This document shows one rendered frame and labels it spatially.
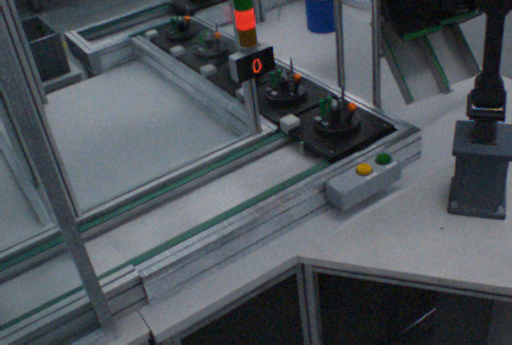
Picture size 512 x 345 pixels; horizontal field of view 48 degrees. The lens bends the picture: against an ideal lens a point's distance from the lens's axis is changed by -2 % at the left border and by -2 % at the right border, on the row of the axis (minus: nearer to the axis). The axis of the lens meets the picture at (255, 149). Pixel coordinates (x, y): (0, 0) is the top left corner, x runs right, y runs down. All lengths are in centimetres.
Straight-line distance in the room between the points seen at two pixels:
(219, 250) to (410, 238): 48
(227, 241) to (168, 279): 17
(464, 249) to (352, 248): 27
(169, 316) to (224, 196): 38
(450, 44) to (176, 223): 103
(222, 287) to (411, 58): 91
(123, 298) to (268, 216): 40
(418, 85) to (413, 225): 48
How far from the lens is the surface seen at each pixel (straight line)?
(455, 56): 198
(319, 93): 193
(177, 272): 143
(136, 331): 142
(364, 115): 180
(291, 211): 153
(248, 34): 158
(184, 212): 160
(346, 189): 153
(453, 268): 148
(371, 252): 150
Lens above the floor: 191
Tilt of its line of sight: 34 degrees down
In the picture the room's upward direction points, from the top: 8 degrees counter-clockwise
